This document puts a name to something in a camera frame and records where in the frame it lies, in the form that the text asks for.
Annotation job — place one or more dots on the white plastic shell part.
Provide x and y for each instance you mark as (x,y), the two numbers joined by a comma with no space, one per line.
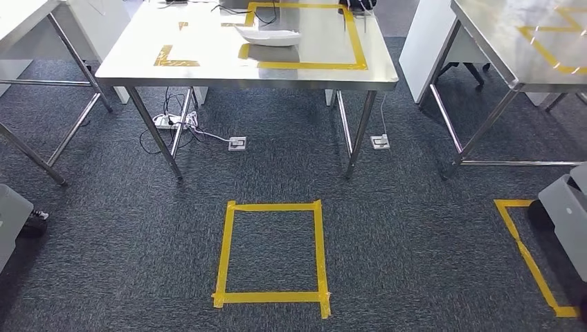
(270,37)

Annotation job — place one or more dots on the steel workbench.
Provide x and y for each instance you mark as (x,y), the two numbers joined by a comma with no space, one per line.
(137,68)

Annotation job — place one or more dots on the silver floor socket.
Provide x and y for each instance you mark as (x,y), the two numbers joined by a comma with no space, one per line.
(380,142)
(237,144)

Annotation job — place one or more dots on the yellow floor tape square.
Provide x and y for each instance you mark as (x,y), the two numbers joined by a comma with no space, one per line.
(270,298)
(527,256)

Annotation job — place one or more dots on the white power strip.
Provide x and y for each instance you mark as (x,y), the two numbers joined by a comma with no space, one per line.
(167,121)

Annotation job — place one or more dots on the white desk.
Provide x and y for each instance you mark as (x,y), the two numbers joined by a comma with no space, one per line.
(422,55)
(101,23)

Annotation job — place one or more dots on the black remote controller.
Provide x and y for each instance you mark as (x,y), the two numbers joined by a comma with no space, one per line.
(357,3)

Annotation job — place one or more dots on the steel table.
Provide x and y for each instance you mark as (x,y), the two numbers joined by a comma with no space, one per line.
(18,18)
(495,32)

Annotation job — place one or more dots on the large yellow tape frame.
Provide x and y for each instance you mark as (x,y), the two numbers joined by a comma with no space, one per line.
(312,65)

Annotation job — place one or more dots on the small yellow tape frame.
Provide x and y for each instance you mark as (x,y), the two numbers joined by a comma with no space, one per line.
(176,63)

